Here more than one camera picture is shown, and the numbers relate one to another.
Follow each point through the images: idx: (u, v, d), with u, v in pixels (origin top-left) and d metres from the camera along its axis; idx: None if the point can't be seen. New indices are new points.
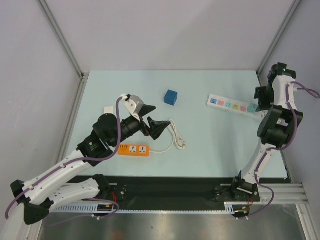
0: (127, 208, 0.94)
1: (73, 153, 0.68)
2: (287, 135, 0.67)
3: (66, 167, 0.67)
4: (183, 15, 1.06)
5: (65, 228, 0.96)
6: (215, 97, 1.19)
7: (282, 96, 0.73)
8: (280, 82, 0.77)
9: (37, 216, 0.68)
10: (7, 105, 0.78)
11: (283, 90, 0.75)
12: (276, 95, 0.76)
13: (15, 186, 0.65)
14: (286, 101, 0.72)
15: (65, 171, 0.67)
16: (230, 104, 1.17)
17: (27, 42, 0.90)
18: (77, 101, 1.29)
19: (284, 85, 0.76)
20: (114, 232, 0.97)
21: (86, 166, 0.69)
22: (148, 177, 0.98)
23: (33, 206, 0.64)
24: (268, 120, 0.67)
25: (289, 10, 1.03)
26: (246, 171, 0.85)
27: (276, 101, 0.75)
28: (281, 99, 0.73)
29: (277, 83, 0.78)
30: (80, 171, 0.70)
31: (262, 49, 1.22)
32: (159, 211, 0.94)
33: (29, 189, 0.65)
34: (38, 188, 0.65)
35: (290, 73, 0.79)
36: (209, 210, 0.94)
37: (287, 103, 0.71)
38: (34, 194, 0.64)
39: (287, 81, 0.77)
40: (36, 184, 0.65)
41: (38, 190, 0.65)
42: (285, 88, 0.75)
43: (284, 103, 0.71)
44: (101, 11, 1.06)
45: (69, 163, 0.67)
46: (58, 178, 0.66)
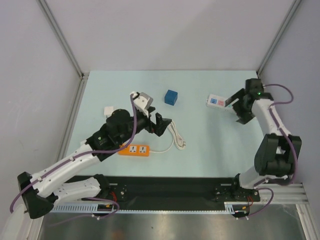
0: (127, 208, 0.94)
1: (83, 147, 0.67)
2: (290, 164, 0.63)
3: (75, 159, 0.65)
4: (184, 16, 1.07)
5: (65, 228, 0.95)
6: (215, 97, 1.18)
7: (271, 123, 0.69)
8: (261, 107, 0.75)
9: (42, 211, 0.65)
10: (7, 104, 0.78)
11: (268, 115, 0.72)
12: (263, 121, 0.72)
13: (23, 177, 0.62)
14: (278, 127, 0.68)
15: (74, 163, 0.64)
16: None
17: (28, 41, 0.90)
18: (77, 101, 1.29)
19: (267, 109, 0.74)
20: (114, 232, 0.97)
21: (95, 160, 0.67)
22: (148, 177, 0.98)
23: (39, 198, 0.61)
24: (267, 153, 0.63)
25: (289, 11, 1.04)
26: (246, 182, 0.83)
27: (265, 128, 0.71)
28: (271, 125, 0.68)
29: (258, 109, 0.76)
30: (90, 164, 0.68)
31: (262, 49, 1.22)
32: (160, 211, 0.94)
33: (37, 181, 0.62)
34: (46, 180, 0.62)
35: (266, 96, 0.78)
36: (209, 210, 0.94)
37: (279, 129, 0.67)
38: (42, 186, 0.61)
39: (267, 104, 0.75)
40: (45, 176, 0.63)
41: (46, 182, 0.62)
42: (269, 112, 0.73)
43: (276, 130, 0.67)
44: (101, 11, 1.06)
45: (79, 155, 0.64)
46: (67, 170, 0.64)
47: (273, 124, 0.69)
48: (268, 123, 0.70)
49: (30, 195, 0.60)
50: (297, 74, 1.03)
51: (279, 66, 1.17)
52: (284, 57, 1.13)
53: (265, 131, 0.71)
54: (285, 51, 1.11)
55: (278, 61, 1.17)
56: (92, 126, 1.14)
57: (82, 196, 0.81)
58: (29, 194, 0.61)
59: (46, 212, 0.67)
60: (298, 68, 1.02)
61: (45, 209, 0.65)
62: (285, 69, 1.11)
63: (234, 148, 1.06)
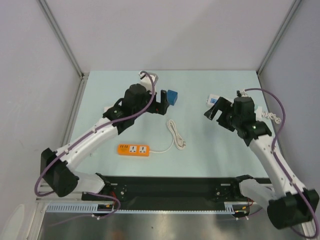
0: (127, 208, 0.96)
1: (100, 121, 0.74)
2: (307, 216, 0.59)
3: (97, 131, 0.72)
4: (184, 15, 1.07)
5: (64, 227, 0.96)
6: (215, 97, 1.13)
7: (280, 175, 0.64)
8: (263, 150, 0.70)
9: (68, 187, 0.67)
10: (7, 104, 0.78)
11: (275, 161, 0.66)
12: (271, 170, 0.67)
13: (48, 153, 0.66)
14: (290, 181, 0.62)
15: (98, 135, 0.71)
16: None
17: (28, 41, 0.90)
18: (77, 101, 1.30)
19: (271, 154, 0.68)
20: (114, 232, 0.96)
21: (115, 131, 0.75)
22: (147, 177, 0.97)
23: (69, 169, 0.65)
24: (287, 215, 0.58)
25: (289, 11, 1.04)
26: (247, 194, 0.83)
27: (275, 179, 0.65)
28: (281, 179, 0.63)
29: (260, 152, 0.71)
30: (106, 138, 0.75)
31: (263, 49, 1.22)
32: (159, 211, 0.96)
33: (65, 153, 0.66)
34: (73, 151, 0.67)
35: (263, 129, 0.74)
36: (206, 210, 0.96)
37: (291, 183, 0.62)
38: (71, 157, 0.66)
39: (267, 144, 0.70)
40: (70, 148, 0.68)
41: (73, 153, 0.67)
42: (274, 158, 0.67)
43: (288, 185, 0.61)
44: (101, 11, 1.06)
45: (100, 127, 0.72)
46: (91, 141, 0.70)
47: (283, 176, 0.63)
48: (278, 175, 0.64)
49: (61, 166, 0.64)
50: (297, 74, 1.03)
51: (279, 66, 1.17)
52: (284, 57, 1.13)
53: (274, 180, 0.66)
54: (285, 51, 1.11)
55: (278, 61, 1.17)
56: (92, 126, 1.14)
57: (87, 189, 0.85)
58: (58, 166, 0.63)
59: (70, 191, 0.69)
60: (298, 68, 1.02)
61: (70, 185, 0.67)
62: (286, 68, 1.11)
63: (234, 148, 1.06)
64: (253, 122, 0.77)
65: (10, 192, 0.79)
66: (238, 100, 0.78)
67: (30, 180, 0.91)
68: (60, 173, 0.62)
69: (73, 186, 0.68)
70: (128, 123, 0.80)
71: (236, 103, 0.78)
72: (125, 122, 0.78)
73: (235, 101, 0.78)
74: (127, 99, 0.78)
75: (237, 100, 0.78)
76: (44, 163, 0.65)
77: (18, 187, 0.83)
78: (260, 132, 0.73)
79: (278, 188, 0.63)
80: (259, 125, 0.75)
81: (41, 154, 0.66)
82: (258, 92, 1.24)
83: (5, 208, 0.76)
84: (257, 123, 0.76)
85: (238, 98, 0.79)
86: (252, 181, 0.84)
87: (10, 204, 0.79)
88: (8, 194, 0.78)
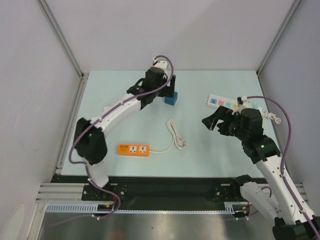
0: (127, 208, 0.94)
1: (126, 95, 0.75)
2: None
3: (124, 104, 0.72)
4: (184, 16, 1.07)
5: (65, 227, 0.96)
6: (215, 97, 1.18)
7: (290, 201, 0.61)
8: (271, 173, 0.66)
9: (101, 154, 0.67)
10: (7, 104, 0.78)
11: (284, 186, 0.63)
12: (279, 194, 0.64)
13: (82, 121, 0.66)
14: (299, 208, 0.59)
15: (125, 107, 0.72)
16: (229, 104, 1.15)
17: (28, 41, 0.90)
18: (77, 101, 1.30)
19: (280, 178, 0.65)
20: (114, 232, 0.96)
21: (137, 106, 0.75)
22: (147, 176, 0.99)
23: (103, 136, 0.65)
24: None
25: (288, 11, 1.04)
26: (247, 196, 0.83)
27: (283, 205, 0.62)
28: (291, 206, 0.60)
29: (268, 175, 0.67)
30: (132, 112, 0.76)
31: (262, 49, 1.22)
32: (159, 211, 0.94)
33: (98, 121, 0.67)
34: (106, 120, 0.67)
35: (271, 150, 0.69)
36: (206, 210, 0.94)
37: (301, 210, 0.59)
38: (105, 124, 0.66)
39: (276, 167, 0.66)
40: (103, 117, 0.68)
41: (107, 121, 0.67)
42: (284, 183, 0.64)
43: (298, 213, 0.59)
44: (101, 11, 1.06)
45: (128, 100, 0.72)
46: (120, 112, 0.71)
47: (293, 203, 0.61)
48: (288, 201, 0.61)
49: (97, 132, 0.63)
50: (297, 74, 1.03)
51: (279, 66, 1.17)
52: (283, 57, 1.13)
53: (282, 204, 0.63)
54: (285, 51, 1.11)
55: (278, 61, 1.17)
56: None
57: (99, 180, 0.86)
58: (95, 132, 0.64)
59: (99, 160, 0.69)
60: (297, 68, 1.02)
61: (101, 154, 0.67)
62: (285, 68, 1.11)
63: (234, 147, 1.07)
64: (260, 139, 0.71)
65: (10, 192, 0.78)
66: (245, 114, 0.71)
67: (30, 180, 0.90)
68: (97, 138, 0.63)
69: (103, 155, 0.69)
70: (149, 101, 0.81)
71: (243, 117, 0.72)
72: (147, 99, 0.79)
73: (242, 115, 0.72)
74: (148, 77, 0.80)
75: (245, 114, 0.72)
76: (78, 129, 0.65)
77: (18, 187, 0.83)
78: (267, 152, 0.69)
79: (287, 213, 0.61)
80: (267, 143, 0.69)
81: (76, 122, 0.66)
82: (257, 92, 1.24)
83: (5, 208, 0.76)
84: (264, 140, 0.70)
85: (246, 112, 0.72)
86: (256, 187, 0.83)
87: (10, 204, 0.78)
88: (8, 194, 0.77)
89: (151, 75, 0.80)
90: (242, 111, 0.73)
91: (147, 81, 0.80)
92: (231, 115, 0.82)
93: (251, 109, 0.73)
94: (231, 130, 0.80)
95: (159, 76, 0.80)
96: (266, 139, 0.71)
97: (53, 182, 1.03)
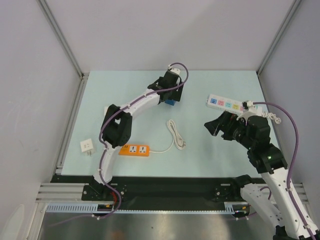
0: (127, 208, 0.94)
1: (148, 90, 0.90)
2: None
3: (147, 96, 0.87)
4: (184, 16, 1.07)
5: (64, 229, 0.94)
6: (215, 97, 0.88)
7: (294, 216, 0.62)
8: (277, 186, 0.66)
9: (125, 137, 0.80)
10: (7, 104, 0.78)
11: (290, 201, 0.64)
12: (284, 208, 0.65)
13: (113, 108, 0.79)
14: (303, 224, 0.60)
15: (147, 99, 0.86)
16: (230, 104, 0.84)
17: (28, 42, 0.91)
18: (77, 101, 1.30)
19: (286, 192, 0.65)
20: (114, 232, 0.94)
21: (156, 100, 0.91)
22: (147, 177, 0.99)
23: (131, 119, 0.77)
24: None
25: (288, 12, 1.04)
26: (248, 196, 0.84)
27: (287, 219, 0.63)
28: (296, 220, 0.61)
29: (274, 187, 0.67)
30: (151, 104, 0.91)
31: (262, 49, 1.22)
32: (159, 211, 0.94)
33: (127, 108, 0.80)
34: (133, 107, 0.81)
35: (277, 161, 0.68)
36: (207, 210, 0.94)
37: (304, 226, 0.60)
38: (132, 110, 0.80)
39: (282, 180, 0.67)
40: (131, 105, 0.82)
41: (133, 109, 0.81)
42: (289, 197, 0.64)
43: (302, 228, 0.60)
44: (101, 11, 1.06)
45: (150, 93, 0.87)
46: (143, 103, 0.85)
47: (297, 217, 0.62)
48: (292, 216, 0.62)
49: (126, 116, 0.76)
50: (297, 74, 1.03)
51: (279, 66, 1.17)
52: (283, 57, 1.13)
53: (285, 217, 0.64)
54: (285, 51, 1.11)
55: (278, 61, 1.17)
56: (92, 126, 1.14)
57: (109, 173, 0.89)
58: (125, 116, 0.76)
59: (124, 143, 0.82)
60: (298, 68, 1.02)
61: (126, 136, 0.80)
62: (285, 68, 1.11)
63: (234, 147, 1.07)
64: (267, 149, 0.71)
65: (10, 192, 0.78)
66: (252, 123, 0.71)
67: (30, 180, 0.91)
68: (126, 121, 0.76)
69: (127, 139, 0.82)
70: (165, 98, 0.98)
71: (250, 125, 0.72)
72: (164, 95, 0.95)
73: (249, 123, 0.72)
74: (166, 77, 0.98)
75: (252, 122, 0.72)
76: (109, 114, 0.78)
77: (18, 187, 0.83)
78: (273, 163, 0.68)
79: (290, 227, 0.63)
80: (275, 154, 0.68)
81: (107, 109, 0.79)
82: (258, 92, 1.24)
83: (5, 208, 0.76)
84: (271, 151, 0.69)
85: (253, 121, 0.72)
86: (257, 191, 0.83)
87: (10, 204, 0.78)
88: (8, 194, 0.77)
89: (169, 76, 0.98)
90: (249, 119, 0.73)
91: (165, 81, 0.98)
92: (235, 121, 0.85)
93: (259, 118, 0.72)
94: (236, 136, 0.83)
95: (175, 77, 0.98)
96: (274, 149, 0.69)
97: (53, 181, 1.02)
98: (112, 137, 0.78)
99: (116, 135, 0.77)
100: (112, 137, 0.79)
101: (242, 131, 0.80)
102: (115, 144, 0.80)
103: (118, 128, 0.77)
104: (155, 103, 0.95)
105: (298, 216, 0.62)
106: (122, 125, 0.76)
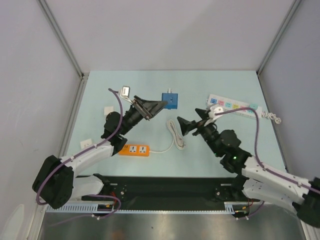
0: (127, 208, 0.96)
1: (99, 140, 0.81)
2: None
3: (98, 146, 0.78)
4: (183, 15, 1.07)
5: (65, 227, 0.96)
6: (215, 97, 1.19)
7: (287, 183, 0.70)
8: (257, 172, 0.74)
9: (64, 196, 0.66)
10: (7, 104, 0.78)
11: (274, 176, 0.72)
12: (277, 185, 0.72)
13: (52, 159, 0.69)
14: (297, 184, 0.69)
15: (97, 150, 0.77)
16: (230, 104, 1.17)
17: (28, 42, 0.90)
18: (77, 101, 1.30)
19: (265, 171, 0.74)
20: (114, 232, 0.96)
21: (109, 152, 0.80)
22: (146, 177, 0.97)
23: (72, 175, 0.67)
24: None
25: (289, 10, 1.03)
26: (251, 193, 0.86)
27: (285, 191, 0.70)
28: (290, 186, 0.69)
29: (256, 175, 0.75)
30: (105, 155, 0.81)
31: (263, 49, 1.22)
32: (159, 211, 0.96)
33: (69, 160, 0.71)
34: (77, 160, 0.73)
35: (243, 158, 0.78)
36: (207, 210, 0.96)
37: (299, 185, 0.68)
38: (75, 164, 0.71)
39: (256, 165, 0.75)
40: (76, 156, 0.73)
41: (78, 161, 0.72)
42: (269, 173, 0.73)
43: (298, 189, 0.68)
44: (101, 11, 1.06)
45: (101, 143, 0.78)
46: (92, 154, 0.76)
47: (290, 183, 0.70)
48: (286, 185, 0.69)
49: (66, 171, 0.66)
50: (297, 74, 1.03)
51: (279, 66, 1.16)
52: (283, 56, 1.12)
53: (284, 191, 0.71)
54: (286, 51, 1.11)
55: (279, 60, 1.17)
56: (92, 126, 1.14)
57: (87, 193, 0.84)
58: (63, 171, 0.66)
59: (64, 202, 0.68)
60: (298, 68, 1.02)
61: (66, 196, 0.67)
62: (285, 69, 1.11)
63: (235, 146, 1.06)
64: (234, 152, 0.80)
65: (10, 191, 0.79)
66: (227, 143, 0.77)
67: (31, 180, 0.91)
68: (63, 177, 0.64)
69: (67, 198, 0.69)
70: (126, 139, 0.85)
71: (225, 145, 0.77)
72: (119, 145, 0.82)
73: (224, 143, 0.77)
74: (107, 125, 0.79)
75: (227, 142, 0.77)
76: (46, 169, 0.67)
77: (19, 187, 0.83)
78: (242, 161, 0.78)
79: (293, 197, 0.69)
80: (239, 154, 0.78)
81: (46, 160, 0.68)
82: (258, 92, 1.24)
83: (5, 208, 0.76)
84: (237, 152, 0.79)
85: (227, 139, 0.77)
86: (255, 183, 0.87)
87: (10, 204, 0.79)
88: (9, 194, 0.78)
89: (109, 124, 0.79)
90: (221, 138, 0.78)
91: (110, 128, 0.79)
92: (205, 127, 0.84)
93: (227, 132, 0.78)
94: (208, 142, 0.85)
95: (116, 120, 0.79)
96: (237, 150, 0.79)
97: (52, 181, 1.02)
98: (47, 196, 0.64)
99: (52, 193, 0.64)
100: (47, 197, 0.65)
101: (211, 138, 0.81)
102: (52, 204, 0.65)
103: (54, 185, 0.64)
104: (109, 156, 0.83)
105: (289, 182, 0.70)
106: (61, 182, 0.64)
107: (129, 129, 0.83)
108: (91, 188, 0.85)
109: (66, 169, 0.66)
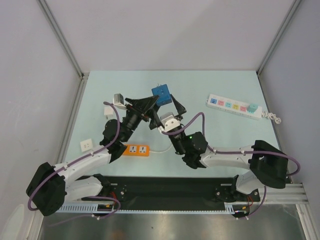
0: (127, 208, 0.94)
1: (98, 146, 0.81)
2: (280, 159, 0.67)
3: (94, 154, 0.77)
4: (183, 16, 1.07)
5: (65, 228, 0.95)
6: (215, 97, 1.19)
7: (235, 156, 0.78)
8: (211, 158, 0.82)
9: (55, 203, 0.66)
10: (7, 105, 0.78)
11: (225, 155, 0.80)
12: (233, 162, 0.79)
13: (46, 166, 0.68)
14: (242, 153, 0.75)
15: (92, 158, 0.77)
16: (230, 104, 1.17)
17: (28, 42, 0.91)
18: (77, 101, 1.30)
19: (216, 153, 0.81)
20: (114, 232, 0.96)
21: (106, 159, 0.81)
22: (146, 177, 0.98)
23: (64, 184, 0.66)
24: (270, 175, 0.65)
25: (289, 10, 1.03)
26: (240, 188, 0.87)
27: (242, 165, 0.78)
28: (237, 158, 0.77)
29: (214, 161, 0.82)
30: (101, 163, 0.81)
31: (263, 49, 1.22)
32: (159, 211, 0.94)
33: (63, 169, 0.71)
34: (71, 168, 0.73)
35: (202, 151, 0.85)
36: (206, 210, 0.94)
37: (243, 152, 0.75)
38: (68, 173, 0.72)
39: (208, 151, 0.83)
40: (70, 165, 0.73)
41: (71, 170, 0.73)
42: (219, 152, 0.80)
43: (244, 157, 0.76)
44: (101, 11, 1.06)
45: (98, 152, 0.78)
46: (87, 163, 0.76)
47: (237, 154, 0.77)
48: (234, 158, 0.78)
49: (59, 180, 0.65)
50: (297, 74, 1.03)
51: (279, 66, 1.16)
52: (283, 56, 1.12)
53: (242, 165, 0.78)
54: (286, 50, 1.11)
55: (279, 60, 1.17)
56: (92, 126, 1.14)
57: (85, 195, 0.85)
58: (56, 179, 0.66)
59: (55, 208, 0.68)
60: (298, 68, 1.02)
61: (57, 203, 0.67)
62: (285, 68, 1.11)
63: (215, 140, 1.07)
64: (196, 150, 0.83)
65: (9, 192, 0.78)
66: (199, 147, 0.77)
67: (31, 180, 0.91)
68: (55, 186, 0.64)
69: (59, 205, 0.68)
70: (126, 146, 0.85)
71: (195, 149, 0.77)
72: (117, 151, 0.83)
73: (195, 148, 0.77)
74: (105, 133, 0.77)
75: (198, 146, 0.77)
76: (39, 176, 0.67)
77: (19, 187, 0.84)
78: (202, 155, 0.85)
79: (244, 165, 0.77)
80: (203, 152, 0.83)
81: (39, 167, 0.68)
82: (257, 92, 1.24)
83: (5, 208, 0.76)
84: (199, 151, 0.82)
85: (199, 144, 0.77)
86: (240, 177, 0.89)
87: (10, 204, 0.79)
88: (9, 194, 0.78)
89: (107, 132, 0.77)
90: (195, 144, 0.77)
91: (107, 136, 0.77)
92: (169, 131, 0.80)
93: (197, 136, 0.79)
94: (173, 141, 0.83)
95: (114, 129, 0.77)
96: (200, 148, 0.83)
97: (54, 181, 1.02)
98: (37, 202, 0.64)
99: (43, 200, 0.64)
100: (38, 203, 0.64)
101: (174, 138, 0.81)
102: (42, 210, 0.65)
103: (46, 192, 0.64)
104: (106, 162, 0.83)
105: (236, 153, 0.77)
106: (51, 190, 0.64)
107: (130, 135, 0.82)
108: (90, 190, 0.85)
109: (59, 178, 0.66)
